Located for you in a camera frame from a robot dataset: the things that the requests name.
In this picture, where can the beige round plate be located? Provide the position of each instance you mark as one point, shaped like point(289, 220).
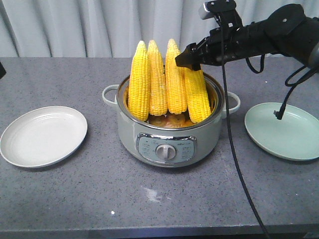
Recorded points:
point(43, 137)

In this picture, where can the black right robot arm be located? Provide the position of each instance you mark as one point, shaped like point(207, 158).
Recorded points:
point(287, 31)

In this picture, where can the yellow corn cob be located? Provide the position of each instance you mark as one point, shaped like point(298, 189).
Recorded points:
point(158, 98)
point(196, 95)
point(140, 83)
point(175, 87)

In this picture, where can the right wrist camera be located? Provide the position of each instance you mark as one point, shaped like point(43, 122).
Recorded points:
point(223, 11)

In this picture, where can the green round plate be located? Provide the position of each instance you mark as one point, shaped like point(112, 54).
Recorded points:
point(294, 137)

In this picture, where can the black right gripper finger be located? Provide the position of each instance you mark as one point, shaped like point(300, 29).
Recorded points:
point(188, 59)
point(193, 47)

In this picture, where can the grey curtain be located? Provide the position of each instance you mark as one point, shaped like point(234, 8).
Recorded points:
point(97, 28)

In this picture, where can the green electric cooking pot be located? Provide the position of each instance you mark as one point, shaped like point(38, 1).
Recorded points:
point(170, 147)

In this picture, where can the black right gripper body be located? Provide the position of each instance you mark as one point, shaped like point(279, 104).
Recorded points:
point(224, 44)

